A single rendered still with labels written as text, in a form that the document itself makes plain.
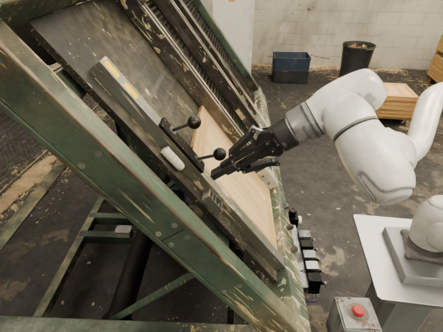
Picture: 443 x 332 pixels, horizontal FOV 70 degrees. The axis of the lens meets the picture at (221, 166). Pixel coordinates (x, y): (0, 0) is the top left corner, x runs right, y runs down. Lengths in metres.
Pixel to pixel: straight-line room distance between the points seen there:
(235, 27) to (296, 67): 1.27
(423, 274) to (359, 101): 1.03
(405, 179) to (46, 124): 0.69
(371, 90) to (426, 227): 0.92
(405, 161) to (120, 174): 0.58
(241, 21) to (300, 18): 1.71
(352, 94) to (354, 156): 0.13
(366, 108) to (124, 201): 0.56
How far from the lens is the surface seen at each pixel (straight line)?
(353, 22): 6.74
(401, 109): 4.66
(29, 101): 0.71
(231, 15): 5.17
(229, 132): 1.45
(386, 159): 0.68
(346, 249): 2.70
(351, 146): 0.69
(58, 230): 2.98
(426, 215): 1.54
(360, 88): 0.73
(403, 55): 7.16
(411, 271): 1.60
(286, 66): 5.68
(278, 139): 0.75
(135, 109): 0.91
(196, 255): 0.86
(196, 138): 1.14
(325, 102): 0.73
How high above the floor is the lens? 1.91
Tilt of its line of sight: 34 degrees down
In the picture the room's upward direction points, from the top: straight up
